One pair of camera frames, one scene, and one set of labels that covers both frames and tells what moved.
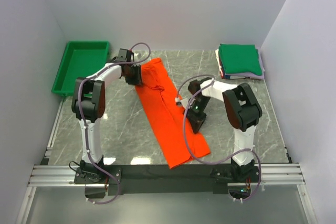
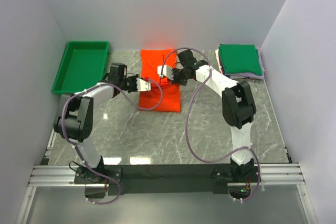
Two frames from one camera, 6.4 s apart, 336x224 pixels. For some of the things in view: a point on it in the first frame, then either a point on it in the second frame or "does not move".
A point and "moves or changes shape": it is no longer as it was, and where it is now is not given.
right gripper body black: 199,106 to 179,76
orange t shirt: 159,98 moves or changes shape
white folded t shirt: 217,51 does not move
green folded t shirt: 240,58 does not move
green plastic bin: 81,59 does not move
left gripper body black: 130,77 to 130,83
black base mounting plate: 193,178 does not move
